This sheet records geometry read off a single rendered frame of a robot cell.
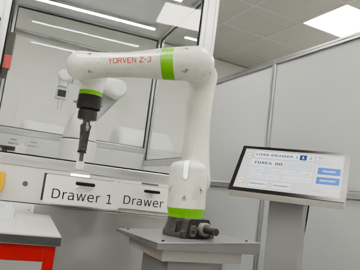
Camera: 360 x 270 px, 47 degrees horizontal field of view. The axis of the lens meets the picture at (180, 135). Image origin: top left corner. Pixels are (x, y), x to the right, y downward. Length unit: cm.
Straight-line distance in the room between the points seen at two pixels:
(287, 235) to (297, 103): 136
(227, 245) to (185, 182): 24
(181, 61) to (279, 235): 101
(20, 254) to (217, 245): 56
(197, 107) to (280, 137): 173
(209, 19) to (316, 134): 123
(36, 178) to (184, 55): 82
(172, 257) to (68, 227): 70
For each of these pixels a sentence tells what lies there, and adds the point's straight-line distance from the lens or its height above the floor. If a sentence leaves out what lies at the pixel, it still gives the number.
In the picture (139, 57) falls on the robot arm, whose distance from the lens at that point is 149.
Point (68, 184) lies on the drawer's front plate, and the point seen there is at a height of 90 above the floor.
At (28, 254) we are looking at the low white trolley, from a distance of 127.
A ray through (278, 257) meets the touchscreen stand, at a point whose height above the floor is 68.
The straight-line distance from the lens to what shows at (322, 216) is 286.
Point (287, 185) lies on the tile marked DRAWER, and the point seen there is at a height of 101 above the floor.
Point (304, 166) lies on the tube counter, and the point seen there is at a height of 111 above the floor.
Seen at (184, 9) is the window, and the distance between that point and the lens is 214.
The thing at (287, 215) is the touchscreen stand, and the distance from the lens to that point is 205.
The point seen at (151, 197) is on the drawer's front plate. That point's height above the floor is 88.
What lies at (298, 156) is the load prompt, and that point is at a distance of 212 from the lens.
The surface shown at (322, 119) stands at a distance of 296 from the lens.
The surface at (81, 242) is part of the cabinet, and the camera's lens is 188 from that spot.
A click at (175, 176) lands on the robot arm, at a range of 138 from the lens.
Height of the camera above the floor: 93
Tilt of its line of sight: 7 degrees up
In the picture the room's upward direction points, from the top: 7 degrees clockwise
